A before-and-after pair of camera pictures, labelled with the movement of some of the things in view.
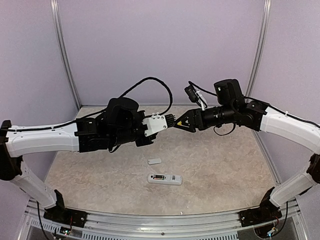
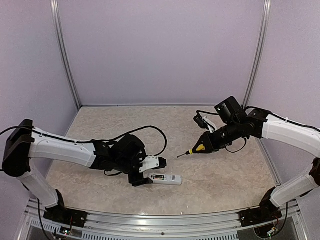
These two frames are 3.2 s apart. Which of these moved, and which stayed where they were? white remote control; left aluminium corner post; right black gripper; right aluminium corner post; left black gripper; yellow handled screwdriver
Moved: left black gripper; right black gripper; yellow handled screwdriver
Stayed: left aluminium corner post; right aluminium corner post; white remote control
